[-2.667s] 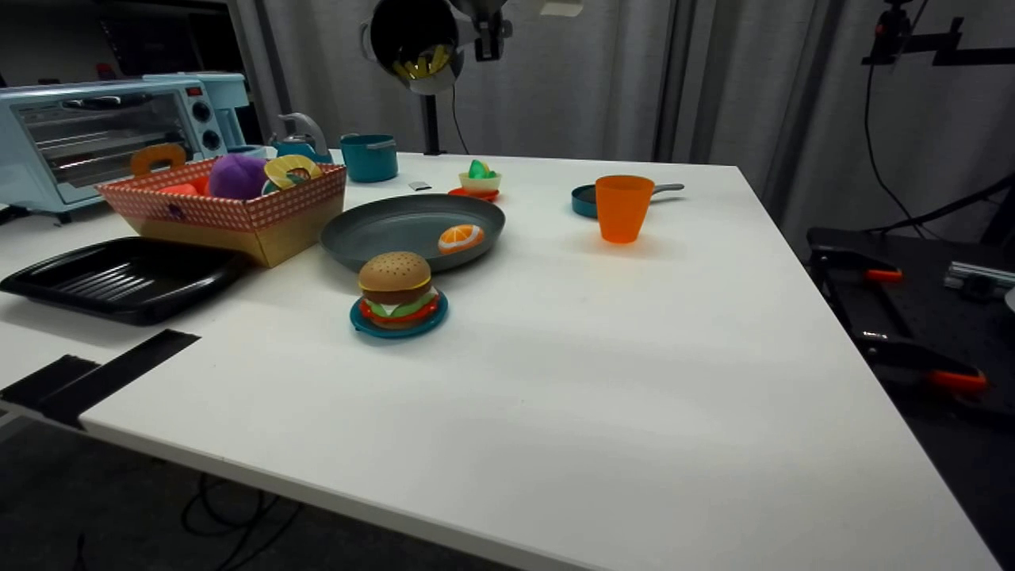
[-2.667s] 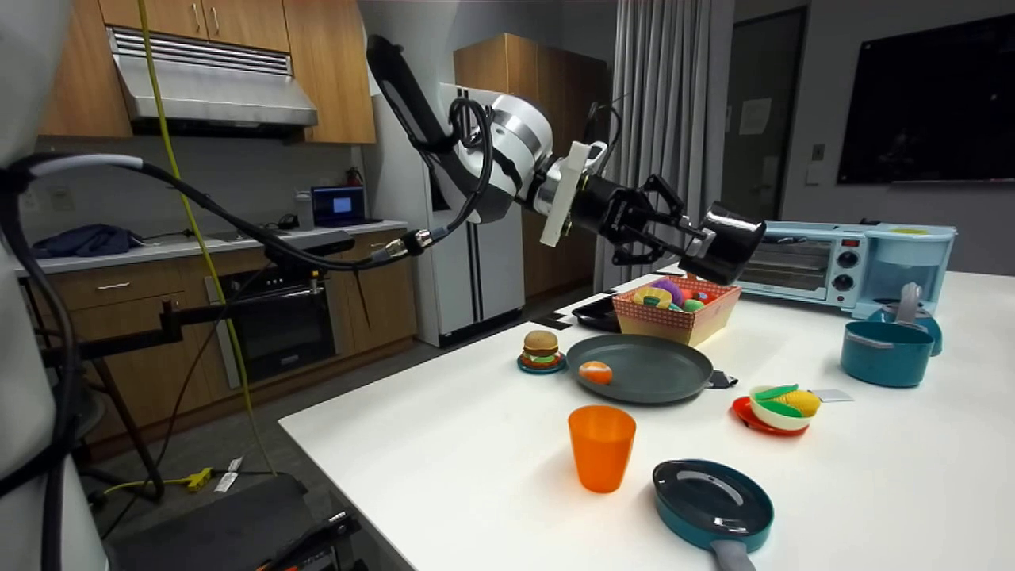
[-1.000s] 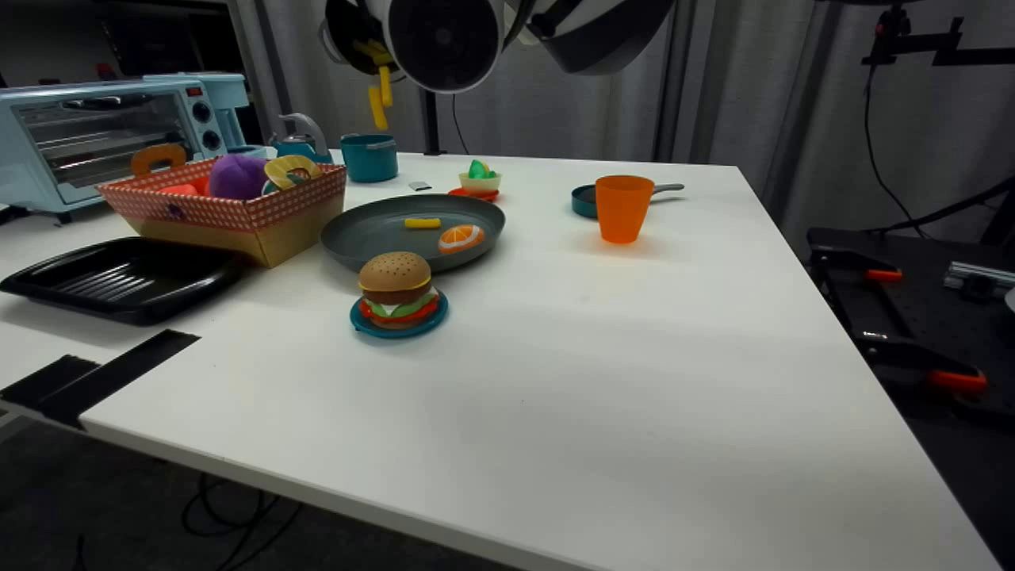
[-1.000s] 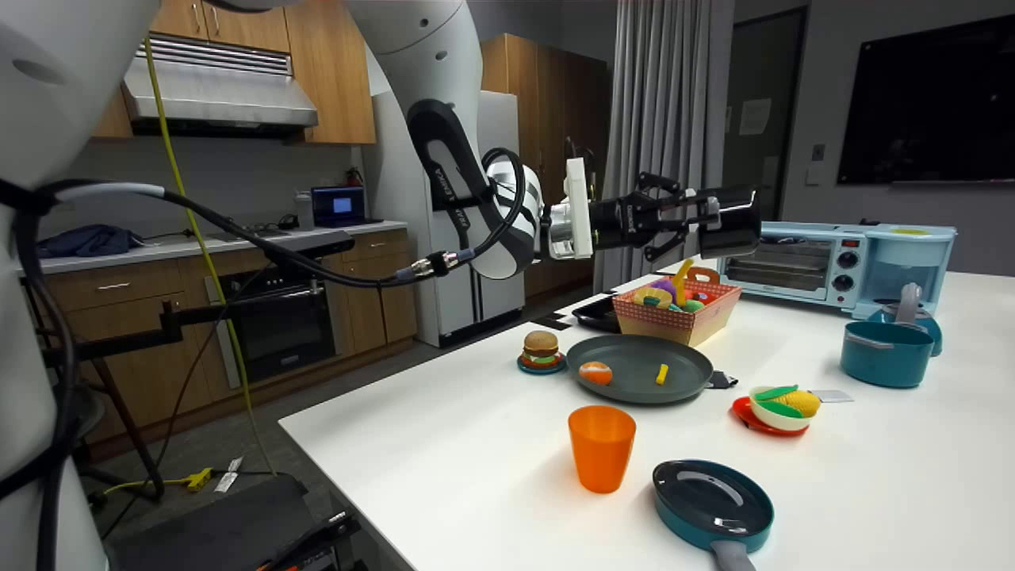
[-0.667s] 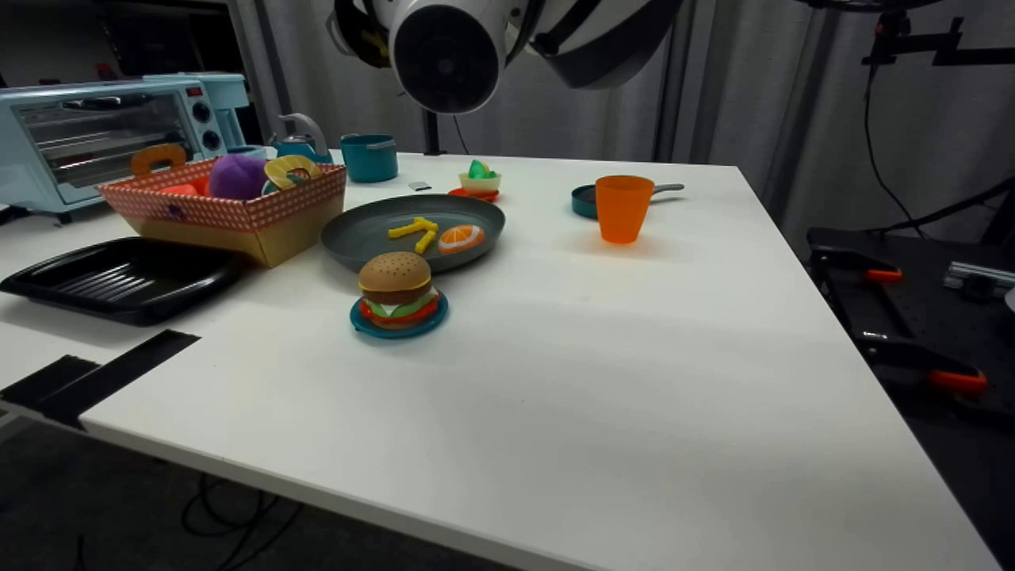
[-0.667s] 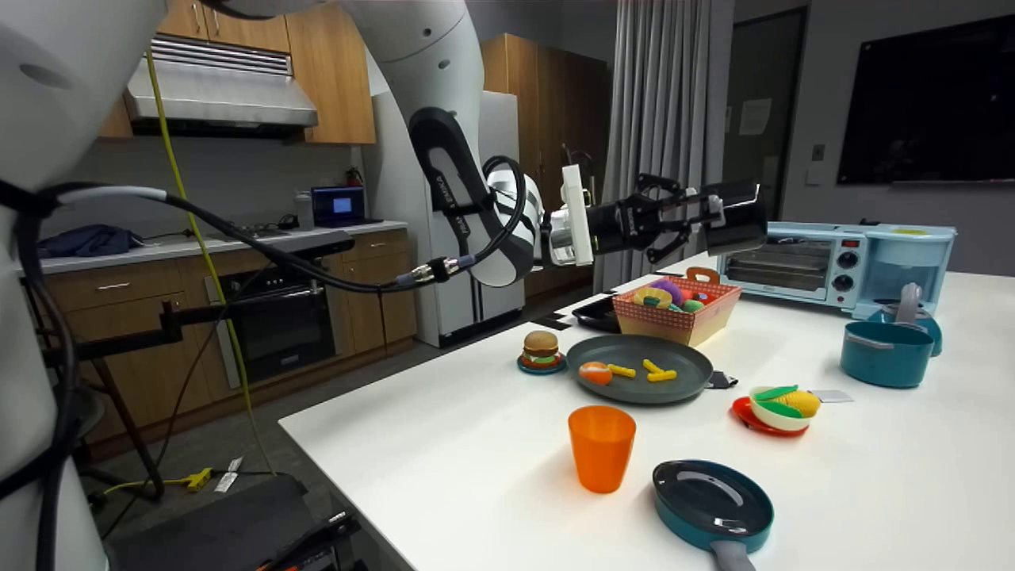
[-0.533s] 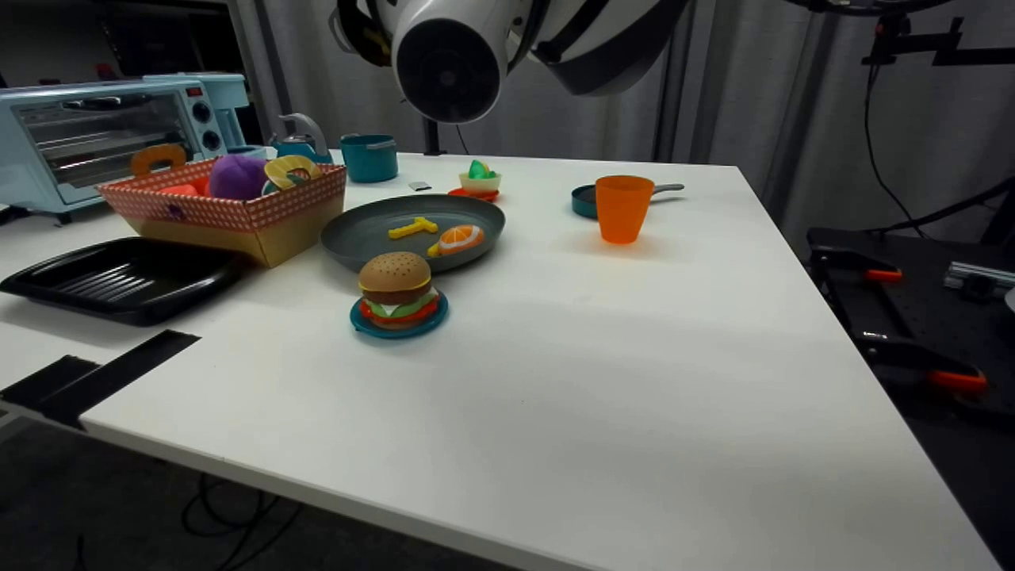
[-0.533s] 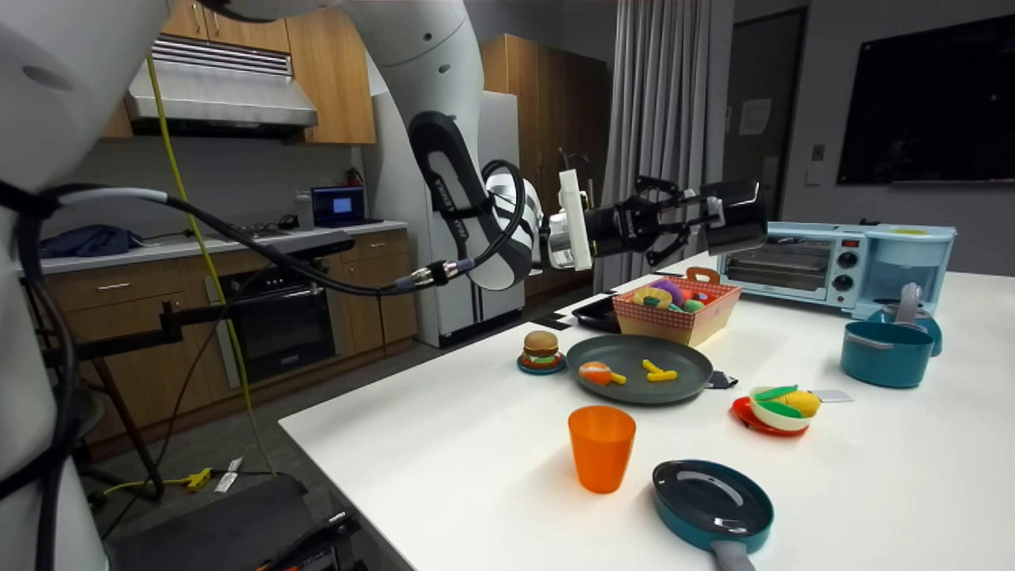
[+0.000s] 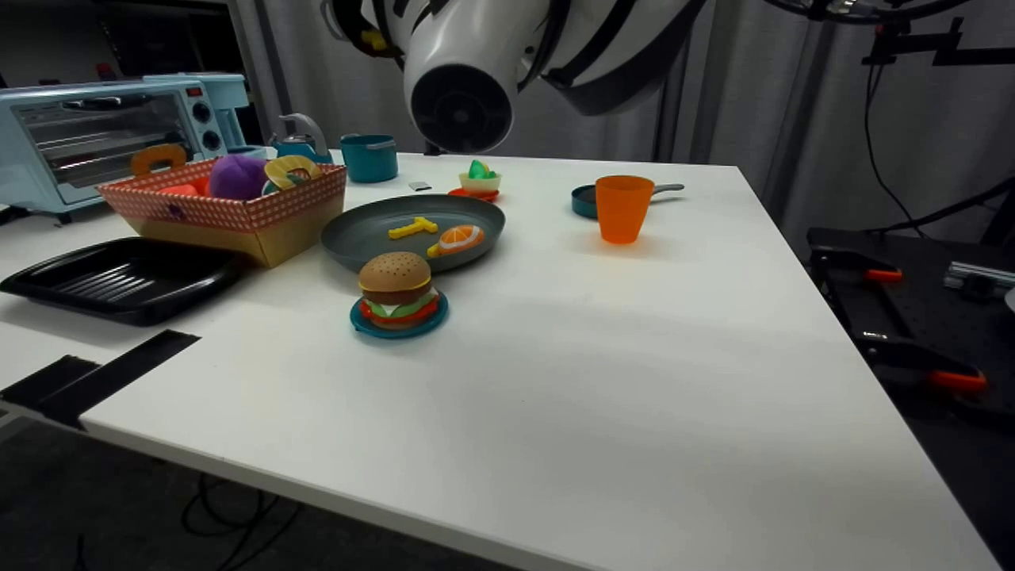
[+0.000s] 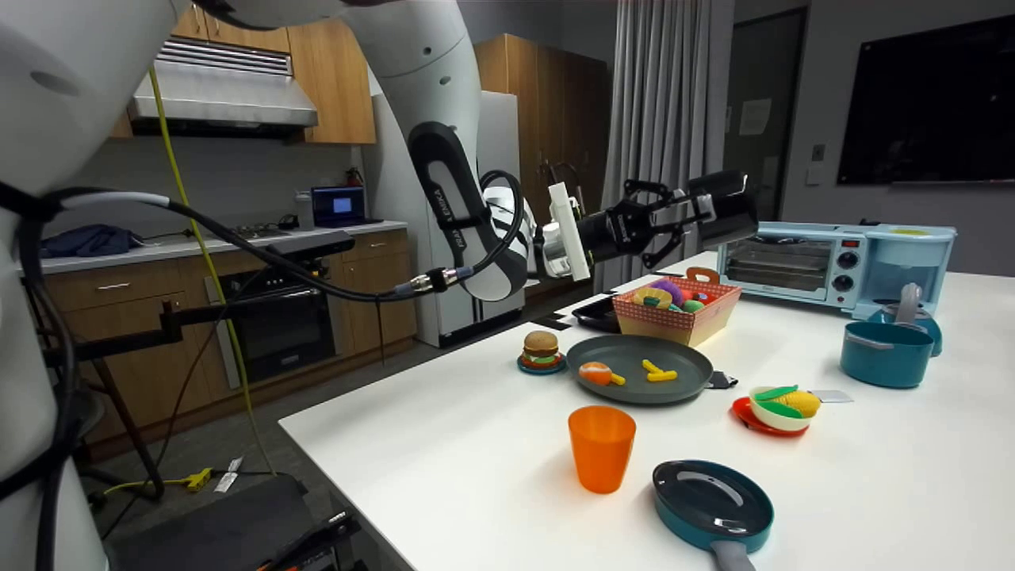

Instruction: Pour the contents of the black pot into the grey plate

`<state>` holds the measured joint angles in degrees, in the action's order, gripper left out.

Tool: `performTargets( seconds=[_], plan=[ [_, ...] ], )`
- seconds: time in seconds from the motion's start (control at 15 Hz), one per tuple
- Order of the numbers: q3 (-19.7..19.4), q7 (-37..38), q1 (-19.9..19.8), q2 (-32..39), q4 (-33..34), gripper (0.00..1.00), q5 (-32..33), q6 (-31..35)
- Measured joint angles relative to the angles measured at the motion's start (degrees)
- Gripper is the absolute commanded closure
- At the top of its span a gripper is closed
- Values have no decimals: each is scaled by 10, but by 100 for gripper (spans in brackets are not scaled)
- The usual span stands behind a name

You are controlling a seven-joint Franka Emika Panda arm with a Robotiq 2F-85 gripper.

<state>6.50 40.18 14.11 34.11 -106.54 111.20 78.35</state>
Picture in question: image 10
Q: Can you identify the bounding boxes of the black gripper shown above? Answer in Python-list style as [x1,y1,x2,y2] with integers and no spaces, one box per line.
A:
[584,194,696,266]

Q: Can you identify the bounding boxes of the black pot with grey handle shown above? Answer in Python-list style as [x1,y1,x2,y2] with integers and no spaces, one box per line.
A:
[677,167,762,248]

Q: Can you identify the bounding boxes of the small red plate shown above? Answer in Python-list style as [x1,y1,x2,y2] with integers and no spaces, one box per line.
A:
[726,393,811,441]

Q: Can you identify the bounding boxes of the teal pot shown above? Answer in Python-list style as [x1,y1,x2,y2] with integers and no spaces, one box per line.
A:
[838,316,935,393]

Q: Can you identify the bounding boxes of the purple toy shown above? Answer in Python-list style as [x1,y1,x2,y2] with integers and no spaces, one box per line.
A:
[651,277,690,303]

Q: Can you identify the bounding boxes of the red toy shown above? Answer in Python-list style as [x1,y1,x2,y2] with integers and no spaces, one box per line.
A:
[690,282,736,311]

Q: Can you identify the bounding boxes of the red patterned cardboard basket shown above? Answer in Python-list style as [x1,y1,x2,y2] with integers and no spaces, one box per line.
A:
[611,266,743,350]

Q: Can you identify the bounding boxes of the light blue toaster oven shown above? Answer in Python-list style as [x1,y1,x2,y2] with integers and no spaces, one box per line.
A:
[712,218,959,316]

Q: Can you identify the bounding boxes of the grey curtain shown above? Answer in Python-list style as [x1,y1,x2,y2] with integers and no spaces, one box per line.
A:
[595,0,740,294]

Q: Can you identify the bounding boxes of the dark door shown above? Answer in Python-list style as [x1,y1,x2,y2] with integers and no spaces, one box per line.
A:
[721,7,810,227]

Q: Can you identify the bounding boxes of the tall wooden cabinet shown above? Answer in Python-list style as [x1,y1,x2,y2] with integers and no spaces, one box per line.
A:
[473,30,616,311]

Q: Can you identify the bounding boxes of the dark green frying pan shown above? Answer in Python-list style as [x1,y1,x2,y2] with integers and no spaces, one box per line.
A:
[564,334,740,410]

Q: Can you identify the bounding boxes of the toy burger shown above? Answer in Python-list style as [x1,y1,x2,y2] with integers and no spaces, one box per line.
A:
[520,325,564,373]

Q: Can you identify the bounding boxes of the white refrigerator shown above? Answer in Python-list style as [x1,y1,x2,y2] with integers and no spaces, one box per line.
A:
[368,89,529,350]

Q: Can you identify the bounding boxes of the small teal saucer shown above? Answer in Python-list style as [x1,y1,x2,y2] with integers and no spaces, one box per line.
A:
[515,355,567,378]

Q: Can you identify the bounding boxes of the green yellow toy corn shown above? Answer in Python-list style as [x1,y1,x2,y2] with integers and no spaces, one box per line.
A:
[744,382,824,437]

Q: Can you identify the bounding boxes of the orange plastic cup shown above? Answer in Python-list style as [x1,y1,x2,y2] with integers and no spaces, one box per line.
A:
[564,402,640,499]

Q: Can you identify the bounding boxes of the wooden base cabinets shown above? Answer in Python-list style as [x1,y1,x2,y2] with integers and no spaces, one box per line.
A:
[38,218,420,448]

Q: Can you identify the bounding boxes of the small blue screen device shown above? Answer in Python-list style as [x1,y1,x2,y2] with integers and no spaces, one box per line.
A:
[306,183,372,231]

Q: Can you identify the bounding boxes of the black built-in oven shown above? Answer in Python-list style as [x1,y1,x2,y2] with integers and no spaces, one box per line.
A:
[214,264,341,391]

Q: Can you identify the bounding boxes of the steel range hood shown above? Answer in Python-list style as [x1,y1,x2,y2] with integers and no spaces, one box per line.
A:
[125,39,320,138]

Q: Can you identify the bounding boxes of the black low platform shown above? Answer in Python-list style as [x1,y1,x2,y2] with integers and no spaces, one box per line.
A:
[103,472,368,571]

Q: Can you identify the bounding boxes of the blue cloth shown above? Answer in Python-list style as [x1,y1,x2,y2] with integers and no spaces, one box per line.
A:
[40,223,141,264]

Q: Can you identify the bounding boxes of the white wrist mount plate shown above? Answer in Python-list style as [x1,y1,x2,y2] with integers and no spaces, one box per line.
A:
[540,180,595,286]

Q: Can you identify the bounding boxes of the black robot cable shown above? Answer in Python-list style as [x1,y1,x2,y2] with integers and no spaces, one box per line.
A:
[0,120,531,571]

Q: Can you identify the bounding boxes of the teal frying pan grey handle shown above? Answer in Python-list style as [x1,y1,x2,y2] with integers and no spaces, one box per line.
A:
[651,457,777,571]

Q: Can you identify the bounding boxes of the black wall screen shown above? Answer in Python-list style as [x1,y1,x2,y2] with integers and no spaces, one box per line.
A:
[833,10,1015,191]

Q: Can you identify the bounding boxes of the wooden wall cabinet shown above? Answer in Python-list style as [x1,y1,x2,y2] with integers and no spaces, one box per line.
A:
[284,17,381,149]
[167,2,296,58]

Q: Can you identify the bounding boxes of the black camera stand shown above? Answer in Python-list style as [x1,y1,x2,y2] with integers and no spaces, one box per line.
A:
[66,231,357,503]

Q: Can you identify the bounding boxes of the yellow cable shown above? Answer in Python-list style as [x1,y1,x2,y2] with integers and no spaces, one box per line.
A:
[141,63,280,479]

